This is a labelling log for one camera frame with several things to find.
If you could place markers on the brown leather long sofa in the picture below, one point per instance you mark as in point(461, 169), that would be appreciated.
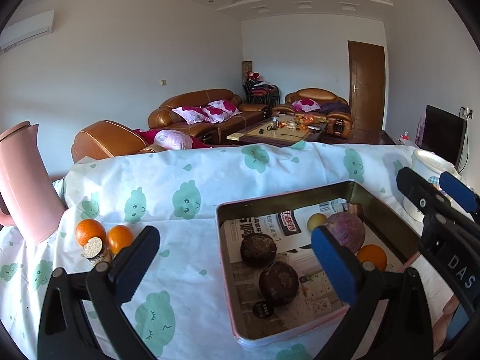
point(164, 118)

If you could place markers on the brown wooden door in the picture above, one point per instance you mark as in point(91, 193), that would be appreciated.
point(367, 85)

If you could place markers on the brown leather armchair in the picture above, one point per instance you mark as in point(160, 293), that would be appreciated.
point(334, 109)

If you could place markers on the purple sweet potato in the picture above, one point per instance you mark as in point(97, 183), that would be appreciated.
point(348, 227)

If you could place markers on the yellow green fruit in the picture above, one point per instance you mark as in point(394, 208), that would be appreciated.
point(316, 220)

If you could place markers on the cloud print tablecloth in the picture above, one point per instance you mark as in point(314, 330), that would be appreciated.
point(181, 304)

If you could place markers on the white cartoon mug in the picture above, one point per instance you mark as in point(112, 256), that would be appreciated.
point(430, 167)

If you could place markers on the white air conditioner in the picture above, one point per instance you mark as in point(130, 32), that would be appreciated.
point(27, 30)

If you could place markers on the pink electric kettle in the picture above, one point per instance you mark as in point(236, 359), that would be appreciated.
point(33, 205)

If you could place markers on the large orange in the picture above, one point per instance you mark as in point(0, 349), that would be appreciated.
point(87, 229)

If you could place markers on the tv stand with clutter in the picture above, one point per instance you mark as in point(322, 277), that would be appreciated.
point(386, 139)

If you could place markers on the brown fruit in tin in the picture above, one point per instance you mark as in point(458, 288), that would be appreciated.
point(258, 250)

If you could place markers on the stacked chairs with clothes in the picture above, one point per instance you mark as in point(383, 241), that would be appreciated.
point(256, 89)

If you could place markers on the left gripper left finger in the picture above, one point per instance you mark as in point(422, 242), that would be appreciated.
point(64, 329)

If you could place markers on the dark brown round fruit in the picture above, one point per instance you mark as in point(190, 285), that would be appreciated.
point(279, 283)

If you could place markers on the near brown sofa armrest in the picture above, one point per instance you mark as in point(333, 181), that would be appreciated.
point(108, 139)

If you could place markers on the black television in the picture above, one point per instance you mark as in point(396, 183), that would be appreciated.
point(444, 134)

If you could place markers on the newspaper lining in tin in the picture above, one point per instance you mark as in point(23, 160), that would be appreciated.
point(253, 317)

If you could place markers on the pink floral pillow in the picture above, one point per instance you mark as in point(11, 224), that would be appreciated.
point(220, 111)
point(192, 114)

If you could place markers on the pink floral pillow right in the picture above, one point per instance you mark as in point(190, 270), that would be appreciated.
point(220, 111)

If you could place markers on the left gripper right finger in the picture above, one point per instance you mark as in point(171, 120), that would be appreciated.
point(405, 331)

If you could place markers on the wooden coffee table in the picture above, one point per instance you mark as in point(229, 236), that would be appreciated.
point(282, 130)

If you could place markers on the pink pillow on armchair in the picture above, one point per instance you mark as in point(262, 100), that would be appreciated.
point(306, 105)

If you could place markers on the pink tin box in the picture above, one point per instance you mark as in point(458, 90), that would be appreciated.
point(393, 230)

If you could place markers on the orange in tin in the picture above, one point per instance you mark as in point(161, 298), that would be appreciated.
point(374, 254)

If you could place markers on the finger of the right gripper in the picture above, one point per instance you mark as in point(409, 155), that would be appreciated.
point(422, 194)
point(461, 193)

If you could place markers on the small orange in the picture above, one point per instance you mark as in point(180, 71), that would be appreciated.
point(119, 237)

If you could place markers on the pink floral pillow left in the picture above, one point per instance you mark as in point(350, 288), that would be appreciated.
point(192, 114)

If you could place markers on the light pink cushion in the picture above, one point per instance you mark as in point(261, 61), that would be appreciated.
point(173, 140)

